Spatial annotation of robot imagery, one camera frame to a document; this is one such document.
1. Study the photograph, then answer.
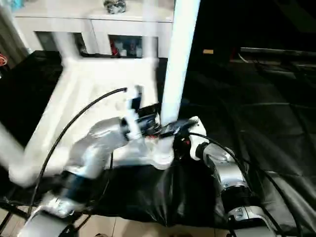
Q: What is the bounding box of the white plastic table top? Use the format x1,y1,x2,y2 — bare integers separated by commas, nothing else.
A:
9,57,176,187

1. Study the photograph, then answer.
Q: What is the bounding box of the white plastic table leg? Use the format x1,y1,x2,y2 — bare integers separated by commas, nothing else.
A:
0,121,26,173
157,0,202,136
47,0,82,67
141,0,159,62

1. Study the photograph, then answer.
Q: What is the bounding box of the black plastic mat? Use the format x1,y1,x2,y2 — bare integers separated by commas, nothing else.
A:
0,49,316,230

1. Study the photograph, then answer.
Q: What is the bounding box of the white cabinet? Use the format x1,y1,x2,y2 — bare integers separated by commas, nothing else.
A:
11,0,176,59

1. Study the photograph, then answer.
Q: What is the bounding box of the grey crumpled bundle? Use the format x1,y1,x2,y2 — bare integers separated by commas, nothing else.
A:
103,0,128,15

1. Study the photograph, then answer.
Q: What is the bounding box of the black metal stand frame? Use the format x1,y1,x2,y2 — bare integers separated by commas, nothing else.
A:
0,198,31,233

